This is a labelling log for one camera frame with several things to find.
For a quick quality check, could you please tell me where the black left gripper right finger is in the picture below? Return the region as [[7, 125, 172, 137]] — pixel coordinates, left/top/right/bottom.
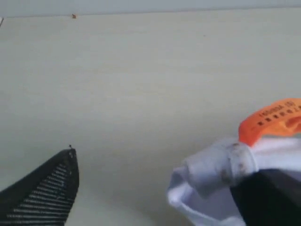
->
[[230, 169, 301, 226]]

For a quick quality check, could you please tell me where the orange neck label tag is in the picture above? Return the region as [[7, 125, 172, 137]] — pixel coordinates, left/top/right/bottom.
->
[[238, 98, 301, 146]]

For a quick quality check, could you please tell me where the white t-shirt red lettering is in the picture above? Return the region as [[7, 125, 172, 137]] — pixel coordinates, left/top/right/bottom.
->
[[166, 137, 301, 226]]

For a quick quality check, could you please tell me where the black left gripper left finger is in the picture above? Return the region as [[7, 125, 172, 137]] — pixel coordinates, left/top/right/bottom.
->
[[0, 148, 79, 226]]

